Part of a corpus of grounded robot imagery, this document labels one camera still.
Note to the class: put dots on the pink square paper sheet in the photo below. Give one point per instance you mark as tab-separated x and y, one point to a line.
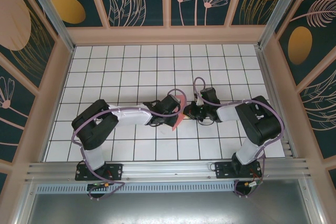
178	123

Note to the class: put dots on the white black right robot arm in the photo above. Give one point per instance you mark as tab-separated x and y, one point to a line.
228	112

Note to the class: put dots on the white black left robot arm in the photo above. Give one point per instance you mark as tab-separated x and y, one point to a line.
131	115

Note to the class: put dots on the grey metal sheet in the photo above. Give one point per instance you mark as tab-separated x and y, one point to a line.
168	208

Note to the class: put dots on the orange circle leaves art panel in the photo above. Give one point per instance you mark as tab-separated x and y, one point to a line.
155	3

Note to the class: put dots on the orange oval feather art panel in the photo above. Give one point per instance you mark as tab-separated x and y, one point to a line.
315	37

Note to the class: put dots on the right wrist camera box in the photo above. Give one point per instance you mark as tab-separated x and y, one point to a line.
198	100

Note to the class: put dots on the long aluminium mounting rail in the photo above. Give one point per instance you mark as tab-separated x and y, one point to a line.
168	169

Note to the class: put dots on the aluminium table side rail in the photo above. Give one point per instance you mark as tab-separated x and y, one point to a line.
267	77

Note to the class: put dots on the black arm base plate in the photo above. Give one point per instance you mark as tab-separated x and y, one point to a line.
223	171
115	171

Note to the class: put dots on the pink flowers wall art panel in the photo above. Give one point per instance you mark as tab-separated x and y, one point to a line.
223	16

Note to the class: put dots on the aluminium corner post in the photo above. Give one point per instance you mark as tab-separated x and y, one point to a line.
53	16
281	11

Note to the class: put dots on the pink leaves wall art panel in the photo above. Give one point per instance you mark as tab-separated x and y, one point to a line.
320	108

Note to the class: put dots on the single flower wall art panel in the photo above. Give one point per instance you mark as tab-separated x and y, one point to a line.
15	119

